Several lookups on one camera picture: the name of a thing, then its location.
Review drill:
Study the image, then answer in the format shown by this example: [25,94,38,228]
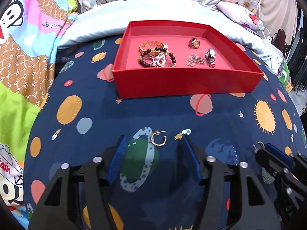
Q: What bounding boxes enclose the gold hoop earring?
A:
[149,130,167,147]
[253,141,265,152]

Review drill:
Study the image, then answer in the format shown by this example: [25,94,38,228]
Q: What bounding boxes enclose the white pearl bracelet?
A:
[152,52,167,68]

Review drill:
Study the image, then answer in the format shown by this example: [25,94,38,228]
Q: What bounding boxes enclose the beige curtain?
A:
[260,0,298,44]

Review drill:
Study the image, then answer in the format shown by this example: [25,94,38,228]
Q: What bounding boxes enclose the colourful monkey cartoon blanket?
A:
[1,0,78,229]

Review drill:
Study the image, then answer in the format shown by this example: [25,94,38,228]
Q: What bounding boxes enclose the navy planet print bedsheet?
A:
[24,37,306,229]

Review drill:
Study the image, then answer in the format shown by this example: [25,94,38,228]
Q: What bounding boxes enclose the dark red chair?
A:
[273,29,286,52]

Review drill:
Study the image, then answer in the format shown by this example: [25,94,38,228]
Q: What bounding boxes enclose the light blue pillow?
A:
[58,0,285,74]

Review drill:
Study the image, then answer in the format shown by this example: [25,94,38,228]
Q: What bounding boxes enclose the gold twisted bangle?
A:
[139,41,168,53]

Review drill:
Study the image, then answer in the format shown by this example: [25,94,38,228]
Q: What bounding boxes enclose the dark wooden bead bracelet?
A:
[137,47,177,68]

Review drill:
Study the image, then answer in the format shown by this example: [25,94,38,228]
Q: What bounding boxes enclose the white pink cartoon pillow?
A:
[216,2,264,31]

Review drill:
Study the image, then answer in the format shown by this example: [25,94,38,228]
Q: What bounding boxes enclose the white charging cable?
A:
[254,0,273,44]

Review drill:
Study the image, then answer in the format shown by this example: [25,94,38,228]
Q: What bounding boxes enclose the red cardboard tray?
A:
[112,20,263,99]

